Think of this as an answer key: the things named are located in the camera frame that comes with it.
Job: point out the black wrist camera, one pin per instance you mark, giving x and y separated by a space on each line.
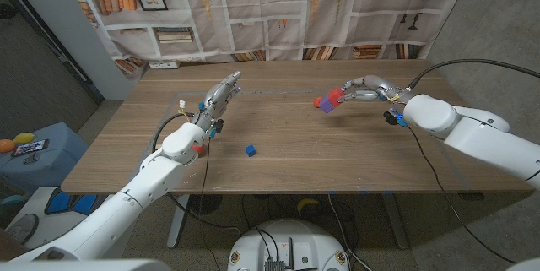
218 126
394 117

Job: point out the white robot torso shell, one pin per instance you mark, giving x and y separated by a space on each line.
84 266

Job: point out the light grey pillar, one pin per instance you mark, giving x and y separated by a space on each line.
63 30

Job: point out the purple magnetic cube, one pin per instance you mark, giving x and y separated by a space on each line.
326 105

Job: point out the teal round object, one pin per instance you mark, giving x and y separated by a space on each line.
10 200

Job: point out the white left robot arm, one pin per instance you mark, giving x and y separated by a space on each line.
147 182

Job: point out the printed bookshelf backdrop cloth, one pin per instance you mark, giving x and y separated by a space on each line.
253 30

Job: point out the yellow banana toy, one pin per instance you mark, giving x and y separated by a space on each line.
307 204

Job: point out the red magnetic cube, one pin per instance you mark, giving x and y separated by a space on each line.
336 95

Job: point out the orange ball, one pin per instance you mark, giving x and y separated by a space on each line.
6 145

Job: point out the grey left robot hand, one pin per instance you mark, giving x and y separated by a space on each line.
217 98

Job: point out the orange strawberry toy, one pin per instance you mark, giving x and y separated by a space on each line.
316 102

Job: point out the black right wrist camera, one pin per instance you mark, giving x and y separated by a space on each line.
394 117

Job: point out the white power strip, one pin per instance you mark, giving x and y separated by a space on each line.
163 64

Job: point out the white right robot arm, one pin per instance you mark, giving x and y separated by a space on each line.
476 140

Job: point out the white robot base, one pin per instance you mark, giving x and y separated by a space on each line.
304 241

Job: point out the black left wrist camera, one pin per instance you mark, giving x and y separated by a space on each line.
218 126

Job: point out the black round floor object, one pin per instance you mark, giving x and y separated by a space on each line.
204 203

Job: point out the blue-grey ottoman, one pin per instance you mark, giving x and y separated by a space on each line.
50 169

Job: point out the grey table leg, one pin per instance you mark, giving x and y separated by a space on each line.
177 220
394 220

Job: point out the white low platform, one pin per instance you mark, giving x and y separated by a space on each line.
46 224

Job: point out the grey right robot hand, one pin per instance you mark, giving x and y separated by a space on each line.
379 87

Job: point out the small blue block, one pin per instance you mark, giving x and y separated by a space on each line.
250 150

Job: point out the grey sneaker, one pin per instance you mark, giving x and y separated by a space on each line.
19 229

